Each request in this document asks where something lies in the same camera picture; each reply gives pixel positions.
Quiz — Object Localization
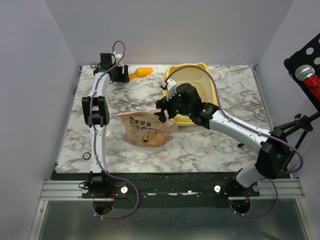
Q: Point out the pink cat litter bag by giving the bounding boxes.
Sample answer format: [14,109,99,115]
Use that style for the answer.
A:
[117,111,178,147]

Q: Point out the orange plastic scoop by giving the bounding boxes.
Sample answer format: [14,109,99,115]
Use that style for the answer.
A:
[128,67,153,80]

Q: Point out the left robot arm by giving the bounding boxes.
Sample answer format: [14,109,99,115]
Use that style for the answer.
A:
[81,50,129,199]

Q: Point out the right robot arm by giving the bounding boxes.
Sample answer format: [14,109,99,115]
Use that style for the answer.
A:
[156,79,290,196]

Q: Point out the yellow litter box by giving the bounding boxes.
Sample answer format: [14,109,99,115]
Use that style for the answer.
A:
[161,62,218,128]

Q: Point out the red silver microphone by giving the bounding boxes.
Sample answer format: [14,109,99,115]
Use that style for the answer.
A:
[295,64,320,102]

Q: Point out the black music stand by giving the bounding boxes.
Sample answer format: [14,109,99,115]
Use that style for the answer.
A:
[237,32,320,151]

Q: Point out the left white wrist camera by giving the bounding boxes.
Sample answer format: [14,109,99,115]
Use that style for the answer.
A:
[112,50,124,68]

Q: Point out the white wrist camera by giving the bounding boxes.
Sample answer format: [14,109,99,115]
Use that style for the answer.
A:
[112,50,124,68]
[160,78,177,101]

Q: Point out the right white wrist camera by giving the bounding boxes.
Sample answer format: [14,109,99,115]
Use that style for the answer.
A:
[160,78,177,101]

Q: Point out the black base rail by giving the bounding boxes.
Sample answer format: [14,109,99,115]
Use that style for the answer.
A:
[82,168,261,208]

